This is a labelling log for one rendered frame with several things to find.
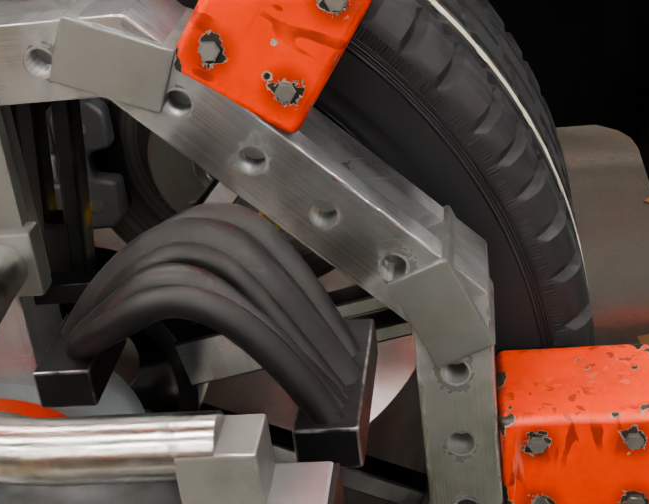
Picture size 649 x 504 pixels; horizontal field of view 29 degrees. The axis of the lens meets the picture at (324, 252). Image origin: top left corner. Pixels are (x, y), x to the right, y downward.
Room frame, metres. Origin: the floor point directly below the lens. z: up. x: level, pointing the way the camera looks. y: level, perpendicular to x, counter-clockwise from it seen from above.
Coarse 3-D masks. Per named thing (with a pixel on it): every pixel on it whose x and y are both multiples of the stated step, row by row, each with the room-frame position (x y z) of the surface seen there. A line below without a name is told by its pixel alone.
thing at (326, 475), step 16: (288, 464) 0.40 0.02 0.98; (304, 464) 0.40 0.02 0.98; (320, 464) 0.40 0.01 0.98; (336, 464) 0.40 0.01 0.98; (272, 480) 0.39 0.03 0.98; (288, 480) 0.39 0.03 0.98; (304, 480) 0.39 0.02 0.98; (320, 480) 0.39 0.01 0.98; (336, 480) 0.39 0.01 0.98; (0, 496) 0.41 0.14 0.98; (16, 496) 0.41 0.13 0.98; (32, 496) 0.40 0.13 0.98; (48, 496) 0.40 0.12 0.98; (64, 496) 0.40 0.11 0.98; (80, 496) 0.40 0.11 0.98; (96, 496) 0.40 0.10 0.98; (112, 496) 0.40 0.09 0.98; (128, 496) 0.40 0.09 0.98; (144, 496) 0.39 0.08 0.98; (160, 496) 0.39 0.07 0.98; (176, 496) 0.39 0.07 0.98; (272, 496) 0.38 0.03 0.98; (288, 496) 0.38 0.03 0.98; (304, 496) 0.38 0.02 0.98; (320, 496) 0.38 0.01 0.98; (336, 496) 0.38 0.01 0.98
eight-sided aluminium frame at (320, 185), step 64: (0, 0) 0.63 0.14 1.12; (64, 0) 0.62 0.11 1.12; (128, 0) 0.60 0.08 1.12; (0, 64) 0.59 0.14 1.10; (64, 64) 0.58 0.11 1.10; (128, 64) 0.57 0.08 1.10; (192, 128) 0.57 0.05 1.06; (256, 128) 0.57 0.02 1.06; (320, 128) 0.60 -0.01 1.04; (256, 192) 0.57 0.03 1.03; (320, 192) 0.56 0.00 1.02; (384, 192) 0.60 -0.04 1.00; (320, 256) 0.56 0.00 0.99; (384, 256) 0.56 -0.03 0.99; (448, 256) 0.55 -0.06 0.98; (448, 320) 0.55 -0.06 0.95; (448, 384) 0.55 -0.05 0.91; (448, 448) 0.55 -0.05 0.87
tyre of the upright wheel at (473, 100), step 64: (192, 0) 0.65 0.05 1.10; (384, 0) 0.65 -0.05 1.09; (448, 0) 0.74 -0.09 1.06; (384, 64) 0.64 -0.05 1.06; (448, 64) 0.64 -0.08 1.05; (512, 64) 0.77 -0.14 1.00; (384, 128) 0.64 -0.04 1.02; (448, 128) 0.63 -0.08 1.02; (512, 128) 0.64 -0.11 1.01; (448, 192) 0.63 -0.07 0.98; (512, 192) 0.63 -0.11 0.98; (512, 256) 0.63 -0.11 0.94; (576, 256) 0.65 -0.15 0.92; (512, 320) 0.63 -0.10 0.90; (576, 320) 0.63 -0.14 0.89
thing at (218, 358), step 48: (48, 144) 0.71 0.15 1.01; (48, 192) 0.70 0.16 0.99; (48, 240) 0.70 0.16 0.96; (144, 336) 0.73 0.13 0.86; (192, 336) 0.69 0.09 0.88; (384, 336) 0.66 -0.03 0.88; (144, 384) 0.73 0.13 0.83; (192, 384) 0.68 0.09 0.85; (288, 432) 0.69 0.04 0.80; (384, 432) 0.84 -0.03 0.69; (384, 480) 0.67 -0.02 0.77
